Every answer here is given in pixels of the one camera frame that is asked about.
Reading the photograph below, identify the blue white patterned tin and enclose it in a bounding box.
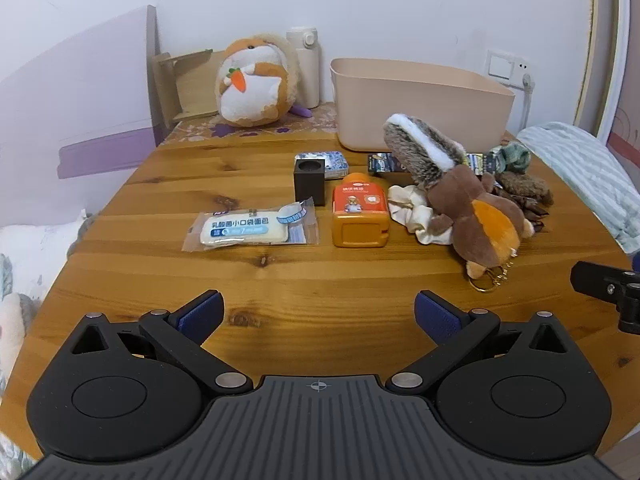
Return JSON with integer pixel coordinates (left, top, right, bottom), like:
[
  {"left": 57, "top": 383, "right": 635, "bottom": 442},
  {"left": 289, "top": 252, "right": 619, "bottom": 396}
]
[{"left": 294, "top": 151, "right": 346, "bottom": 181}]

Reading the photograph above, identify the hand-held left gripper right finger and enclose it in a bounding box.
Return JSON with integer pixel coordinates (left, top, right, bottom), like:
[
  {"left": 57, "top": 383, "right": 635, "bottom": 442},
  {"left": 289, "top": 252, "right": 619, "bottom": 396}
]
[{"left": 390, "top": 290, "right": 576, "bottom": 393}]

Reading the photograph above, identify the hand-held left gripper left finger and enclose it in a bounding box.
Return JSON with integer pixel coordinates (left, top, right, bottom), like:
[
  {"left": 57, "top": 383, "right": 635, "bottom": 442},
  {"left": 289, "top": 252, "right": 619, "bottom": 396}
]
[{"left": 67, "top": 289, "right": 254, "bottom": 395}]

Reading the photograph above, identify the orange plastic bottle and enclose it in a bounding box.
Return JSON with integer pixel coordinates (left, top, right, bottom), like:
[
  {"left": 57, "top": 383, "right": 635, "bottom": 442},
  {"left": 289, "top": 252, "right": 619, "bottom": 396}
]
[{"left": 331, "top": 172, "right": 391, "bottom": 249}]

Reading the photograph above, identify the clear wrapped bread packet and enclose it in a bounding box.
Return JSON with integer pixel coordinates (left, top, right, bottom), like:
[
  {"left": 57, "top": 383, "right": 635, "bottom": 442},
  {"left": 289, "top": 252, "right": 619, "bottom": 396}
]
[{"left": 181, "top": 198, "right": 320, "bottom": 253}]

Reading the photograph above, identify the brown fuzzy scrunchie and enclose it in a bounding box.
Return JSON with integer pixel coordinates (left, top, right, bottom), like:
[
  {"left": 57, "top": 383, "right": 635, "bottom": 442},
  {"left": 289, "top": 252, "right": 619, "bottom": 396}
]
[{"left": 492, "top": 170, "right": 555, "bottom": 208}]

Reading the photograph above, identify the beige plastic storage container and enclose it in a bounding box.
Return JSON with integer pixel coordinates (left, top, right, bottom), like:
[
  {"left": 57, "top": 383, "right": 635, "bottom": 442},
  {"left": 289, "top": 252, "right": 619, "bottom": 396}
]
[{"left": 330, "top": 57, "right": 516, "bottom": 154}]

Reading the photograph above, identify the wooden stand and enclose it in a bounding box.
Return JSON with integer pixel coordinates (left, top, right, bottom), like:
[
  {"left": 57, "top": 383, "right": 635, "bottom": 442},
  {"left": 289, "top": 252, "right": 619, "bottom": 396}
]
[{"left": 151, "top": 49, "right": 228, "bottom": 128}]

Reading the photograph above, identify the striped light green blanket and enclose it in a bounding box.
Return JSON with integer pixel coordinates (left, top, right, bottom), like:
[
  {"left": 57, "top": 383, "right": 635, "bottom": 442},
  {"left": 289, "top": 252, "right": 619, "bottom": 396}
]
[{"left": 515, "top": 121, "right": 640, "bottom": 256}]

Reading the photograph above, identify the white wooden door frame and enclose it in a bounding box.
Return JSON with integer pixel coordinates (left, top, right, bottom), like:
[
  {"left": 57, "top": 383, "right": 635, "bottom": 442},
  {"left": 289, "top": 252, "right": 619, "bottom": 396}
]
[{"left": 575, "top": 0, "right": 640, "bottom": 148}]

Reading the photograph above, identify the white patterned bedding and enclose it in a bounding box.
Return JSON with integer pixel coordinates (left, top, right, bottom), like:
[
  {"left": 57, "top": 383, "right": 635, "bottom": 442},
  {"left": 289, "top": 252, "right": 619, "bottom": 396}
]
[{"left": 0, "top": 207, "right": 96, "bottom": 461}]

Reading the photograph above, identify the black cube holder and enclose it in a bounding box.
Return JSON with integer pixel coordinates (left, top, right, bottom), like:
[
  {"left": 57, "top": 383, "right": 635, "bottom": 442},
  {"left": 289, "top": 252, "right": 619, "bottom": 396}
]
[{"left": 293, "top": 157, "right": 327, "bottom": 207}]

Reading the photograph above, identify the cream scrunchie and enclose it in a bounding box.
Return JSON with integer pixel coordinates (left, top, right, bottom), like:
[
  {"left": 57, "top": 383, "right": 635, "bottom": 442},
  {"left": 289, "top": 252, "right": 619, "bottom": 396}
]
[{"left": 387, "top": 184, "right": 458, "bottom": 247}]

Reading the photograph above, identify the green plaid scrunchie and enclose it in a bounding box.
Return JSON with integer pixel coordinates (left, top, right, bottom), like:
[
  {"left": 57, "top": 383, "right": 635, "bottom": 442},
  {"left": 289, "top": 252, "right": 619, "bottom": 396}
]
[{"left": 487, "top": 142, "right": 532, "bottom": 176}]

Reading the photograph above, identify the white wall switch socket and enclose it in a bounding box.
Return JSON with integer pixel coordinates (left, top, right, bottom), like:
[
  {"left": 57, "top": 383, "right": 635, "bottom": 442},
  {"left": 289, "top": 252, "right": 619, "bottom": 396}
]
[{"left": 485, "top": 49, "right": 535, "bottom": 86}]

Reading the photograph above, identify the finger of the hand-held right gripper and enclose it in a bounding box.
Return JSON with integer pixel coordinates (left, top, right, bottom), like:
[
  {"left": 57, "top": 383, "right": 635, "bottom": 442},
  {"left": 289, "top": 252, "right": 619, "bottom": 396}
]
[{"left": 570, "top": 260, "right": 640, "bottom": 334}]

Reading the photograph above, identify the white plug with cable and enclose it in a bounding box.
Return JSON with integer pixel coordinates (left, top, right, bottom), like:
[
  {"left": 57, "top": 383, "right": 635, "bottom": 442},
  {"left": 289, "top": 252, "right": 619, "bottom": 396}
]
[{"left": 520, "top": 74, "right": 536, "bottom": 128}]

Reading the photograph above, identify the white purple headboard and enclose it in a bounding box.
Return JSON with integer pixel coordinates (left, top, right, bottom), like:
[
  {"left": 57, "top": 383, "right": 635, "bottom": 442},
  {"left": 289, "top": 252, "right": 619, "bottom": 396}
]
[{"left": 0, "top": 5, "right": 161, "bottom": 226}]

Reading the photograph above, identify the orange white hamster plush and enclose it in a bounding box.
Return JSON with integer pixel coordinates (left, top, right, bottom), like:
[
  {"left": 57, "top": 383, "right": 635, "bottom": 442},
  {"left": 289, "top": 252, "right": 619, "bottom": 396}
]
[{"left": 215, "top": 32, "right": 301, "bottom": 128}]

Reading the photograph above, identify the floral table mat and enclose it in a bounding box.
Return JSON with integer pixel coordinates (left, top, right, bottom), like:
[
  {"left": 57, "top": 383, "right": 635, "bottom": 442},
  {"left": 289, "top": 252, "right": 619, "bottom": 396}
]
[{"left": 160, "top": 101, "right": 341, "bottom": 147}]

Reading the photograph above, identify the brown squirrel plush keychain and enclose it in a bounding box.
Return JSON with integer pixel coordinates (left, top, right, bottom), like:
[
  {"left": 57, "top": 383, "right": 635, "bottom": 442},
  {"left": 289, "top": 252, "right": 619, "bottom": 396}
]
[{"left": 382, "top": 112, "right": 536, "bottom": 292}]

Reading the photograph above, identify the cream thermos bottle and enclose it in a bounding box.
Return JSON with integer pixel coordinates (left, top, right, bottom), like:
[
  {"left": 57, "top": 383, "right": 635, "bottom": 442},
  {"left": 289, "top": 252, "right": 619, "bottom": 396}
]
[{"left": 286, "top": 26, "right": 322, "bottom": 109}]

